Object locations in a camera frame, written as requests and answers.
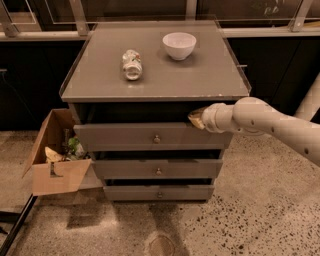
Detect grey top drawer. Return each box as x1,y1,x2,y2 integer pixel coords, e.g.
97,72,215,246
74,122,232,152

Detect grey drawer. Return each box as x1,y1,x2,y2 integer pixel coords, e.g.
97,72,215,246
104,185,214,201
74,122,232,152
93,159,223,179

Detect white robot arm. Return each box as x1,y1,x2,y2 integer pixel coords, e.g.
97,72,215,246
188,76,320,166

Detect grey drawer cabinet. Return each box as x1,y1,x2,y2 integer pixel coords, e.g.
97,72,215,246
61,21,250,189

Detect grey middle drawer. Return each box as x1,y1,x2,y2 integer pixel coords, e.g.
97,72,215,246
93,159,223,179

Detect grey bottom drawer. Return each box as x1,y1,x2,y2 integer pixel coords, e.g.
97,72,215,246
104,185,214,201

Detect open cardboard box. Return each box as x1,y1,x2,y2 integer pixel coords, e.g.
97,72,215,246
23,109,91,196

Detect white ceramic bowl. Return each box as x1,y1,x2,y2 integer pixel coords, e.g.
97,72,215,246
162,32,197,60

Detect crushed white can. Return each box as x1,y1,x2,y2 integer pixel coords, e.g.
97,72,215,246
122,49,143,81

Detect green trash in box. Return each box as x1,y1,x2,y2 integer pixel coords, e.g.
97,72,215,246
68,137,80,152

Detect round floor drain cover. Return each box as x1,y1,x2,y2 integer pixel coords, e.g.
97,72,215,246
149,235,175,256

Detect crumpled paper in box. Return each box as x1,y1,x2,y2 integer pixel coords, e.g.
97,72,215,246
45,147,64,163

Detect black metal bar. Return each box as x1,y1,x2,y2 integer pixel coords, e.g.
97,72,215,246
0,194,37,256

